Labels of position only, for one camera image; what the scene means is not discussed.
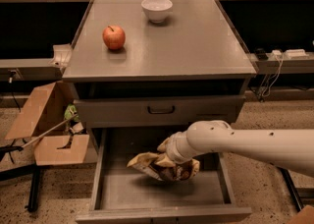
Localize red apple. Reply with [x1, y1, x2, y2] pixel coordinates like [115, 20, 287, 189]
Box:
[102, 26, 126, 50]

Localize green crumpled packaging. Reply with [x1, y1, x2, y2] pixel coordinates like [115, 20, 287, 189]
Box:
[64, 104, 79, 122]

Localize open cardboard box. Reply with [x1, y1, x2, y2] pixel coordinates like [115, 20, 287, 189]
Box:
[5, 82, 95, 166]

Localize white rod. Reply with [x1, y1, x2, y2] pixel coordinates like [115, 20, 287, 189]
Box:
[22, 114, 78, 149]

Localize black metal floor stand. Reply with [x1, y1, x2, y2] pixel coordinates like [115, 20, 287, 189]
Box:
[0, 145, 40, 212]

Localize white hanging cables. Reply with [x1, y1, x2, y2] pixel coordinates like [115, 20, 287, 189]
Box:
[258, 54, 285, 101]

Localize brown chip bag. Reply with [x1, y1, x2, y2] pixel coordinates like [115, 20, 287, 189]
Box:
[128, 152, 200, 182]

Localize white ceramic bowl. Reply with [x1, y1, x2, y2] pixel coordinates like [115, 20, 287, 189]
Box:
[141, 0, 173, 24]

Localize grey top drawer black handle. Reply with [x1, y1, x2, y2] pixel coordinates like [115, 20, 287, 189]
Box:
[75, 95, 245, 128]

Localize open grey middle drawer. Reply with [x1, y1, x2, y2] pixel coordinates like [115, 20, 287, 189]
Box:
[76, 127, 251, 224]

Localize black bar on floor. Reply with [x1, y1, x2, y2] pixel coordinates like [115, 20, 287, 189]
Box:
[280, 168, 314, 212]

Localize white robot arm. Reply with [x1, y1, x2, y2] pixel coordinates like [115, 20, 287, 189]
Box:
[158, 120, 314, 177]

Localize white power strip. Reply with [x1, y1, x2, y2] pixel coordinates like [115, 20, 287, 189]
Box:
[272, 49, 308, 60]

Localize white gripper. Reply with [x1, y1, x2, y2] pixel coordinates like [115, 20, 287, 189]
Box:
[154, 132, 196, 168]

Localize grey metal drawer cabinet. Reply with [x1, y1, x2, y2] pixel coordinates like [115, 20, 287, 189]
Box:
[62, 0, 258, 224]

